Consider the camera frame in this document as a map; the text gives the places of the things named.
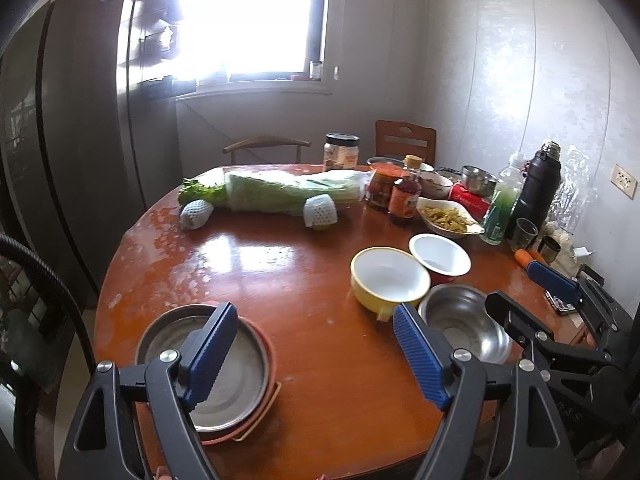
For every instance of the clear drinking glass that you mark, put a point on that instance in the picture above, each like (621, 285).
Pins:
(523, 235)

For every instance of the stainless steel bowl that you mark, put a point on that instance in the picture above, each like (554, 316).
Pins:
(458, 311)

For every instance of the foam-netted fruit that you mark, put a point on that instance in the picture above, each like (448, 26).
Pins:
(195, 214)
(319, 212)

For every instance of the orange-capped sauce bottle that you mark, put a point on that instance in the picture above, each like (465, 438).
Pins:
(406, 191)

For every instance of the wall power socket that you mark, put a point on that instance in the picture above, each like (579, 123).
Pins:
(624, 181)

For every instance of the green drink bottle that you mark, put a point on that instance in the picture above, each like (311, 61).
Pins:
(508, 188)

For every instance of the green lettuce bunch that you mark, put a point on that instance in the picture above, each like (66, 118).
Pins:
(213, 191)

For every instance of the metal object at edge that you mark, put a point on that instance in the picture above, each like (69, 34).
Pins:
(560, 306)

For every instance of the red chili sauce jar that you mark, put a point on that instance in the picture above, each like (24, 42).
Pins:
(380, 187)

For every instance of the black thermos flask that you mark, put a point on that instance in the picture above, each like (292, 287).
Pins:
(543, 178)

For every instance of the small dark cup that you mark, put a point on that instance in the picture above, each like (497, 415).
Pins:
(548, 248)

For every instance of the white ceramic bowl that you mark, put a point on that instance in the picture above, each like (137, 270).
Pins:
(435, 186)

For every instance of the orange carrot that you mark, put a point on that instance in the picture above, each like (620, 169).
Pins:
(525, 257)

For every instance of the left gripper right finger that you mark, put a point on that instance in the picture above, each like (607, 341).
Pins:
(529, 442)

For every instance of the white dish of food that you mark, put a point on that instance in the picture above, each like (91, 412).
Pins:
(447, 218)

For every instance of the pink plastic plate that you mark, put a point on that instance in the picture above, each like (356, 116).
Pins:
(244, 391)

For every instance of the foam-netted fruit left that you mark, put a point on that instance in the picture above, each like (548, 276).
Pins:
(195, 214)

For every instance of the red tissue pack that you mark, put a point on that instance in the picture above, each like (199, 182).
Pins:
(476, 205)

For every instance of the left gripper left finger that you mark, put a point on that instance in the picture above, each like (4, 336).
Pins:
(104, 441)

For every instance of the wrapped napa cabbage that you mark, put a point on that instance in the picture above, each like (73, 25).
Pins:
(278, 192)

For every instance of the curved-back wooden chair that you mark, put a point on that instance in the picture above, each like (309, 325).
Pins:
(266, 141)

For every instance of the foam-netted fruit right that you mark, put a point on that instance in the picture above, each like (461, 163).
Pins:
(319, 212)

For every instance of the yellow bowl with handle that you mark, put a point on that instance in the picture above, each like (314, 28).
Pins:
(383, 277)

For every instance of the dark grey refrigerator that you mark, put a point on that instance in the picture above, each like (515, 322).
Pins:
(89, 137)

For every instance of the red instant noodle bowl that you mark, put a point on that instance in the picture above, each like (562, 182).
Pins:
(444, 259)

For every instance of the round steel plate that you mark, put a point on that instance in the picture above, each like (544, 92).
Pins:
(169, 331)

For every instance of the small steel bowl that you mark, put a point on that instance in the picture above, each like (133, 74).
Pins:
(478, 182)

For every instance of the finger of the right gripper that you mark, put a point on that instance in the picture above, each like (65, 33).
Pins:
(537, 340)
(552, 281)

